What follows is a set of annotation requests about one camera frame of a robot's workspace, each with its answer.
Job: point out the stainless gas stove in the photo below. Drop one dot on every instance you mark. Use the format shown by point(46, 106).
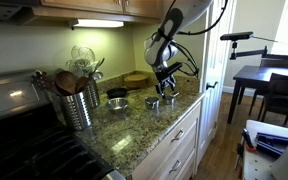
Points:
point(34, 145)

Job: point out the near perforated steel utensil holder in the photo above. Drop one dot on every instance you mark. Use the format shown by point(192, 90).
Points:
point(76, 111)

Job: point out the dark wooden chair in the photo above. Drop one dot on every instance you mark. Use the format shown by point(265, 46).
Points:
point(276, 99)

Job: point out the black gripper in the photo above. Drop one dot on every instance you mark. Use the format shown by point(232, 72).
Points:
point(164, 82)

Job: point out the near steel measuring cup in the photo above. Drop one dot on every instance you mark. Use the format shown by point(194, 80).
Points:
point(169, 100)

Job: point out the white door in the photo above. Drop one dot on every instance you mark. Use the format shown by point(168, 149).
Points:
point(215, 55)

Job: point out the under-cabinet light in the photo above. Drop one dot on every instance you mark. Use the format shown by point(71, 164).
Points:
point(92, 23)

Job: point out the wooden lower drawers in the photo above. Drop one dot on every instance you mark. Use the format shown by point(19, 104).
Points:
point(166, 160)

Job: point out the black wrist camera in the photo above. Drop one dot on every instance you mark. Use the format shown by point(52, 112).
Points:
point(171, 69)

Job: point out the wire skimmer and metal utensils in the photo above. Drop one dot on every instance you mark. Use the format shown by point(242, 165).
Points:
point(84, 63)

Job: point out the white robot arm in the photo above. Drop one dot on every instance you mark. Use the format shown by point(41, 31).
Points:
point(160, 47)

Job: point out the wooden spoons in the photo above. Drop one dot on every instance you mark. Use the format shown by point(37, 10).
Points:
point(65, 83)

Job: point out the steel measuring cup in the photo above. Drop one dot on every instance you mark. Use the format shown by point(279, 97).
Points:
point(169, 100)
point(151, 102)

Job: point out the small steel bowl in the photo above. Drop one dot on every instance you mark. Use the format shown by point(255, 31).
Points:
point(117, 105)

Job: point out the middle steel measuring cup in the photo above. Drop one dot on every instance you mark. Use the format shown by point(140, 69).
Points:
point(151, 102)

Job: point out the tools on floor cart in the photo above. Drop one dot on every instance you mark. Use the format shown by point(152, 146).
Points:
point(260, 146)

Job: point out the dark wooden table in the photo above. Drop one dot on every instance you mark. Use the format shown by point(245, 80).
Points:
point(250, 77)

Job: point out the far perforated steel utensil holder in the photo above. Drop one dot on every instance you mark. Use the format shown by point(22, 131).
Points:
point(92, 94)

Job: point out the wooden upper cabinets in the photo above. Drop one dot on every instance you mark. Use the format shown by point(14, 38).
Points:
point(61, 12)

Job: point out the black cast iron skillet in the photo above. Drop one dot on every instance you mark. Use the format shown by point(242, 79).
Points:
point(116, 93)

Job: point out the perforated steel utensil holder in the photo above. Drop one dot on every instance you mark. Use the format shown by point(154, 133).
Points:
point(76, 111)
point(92, 94)

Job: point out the round wooden board stack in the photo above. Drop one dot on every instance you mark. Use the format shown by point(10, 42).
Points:
point(136, 81)

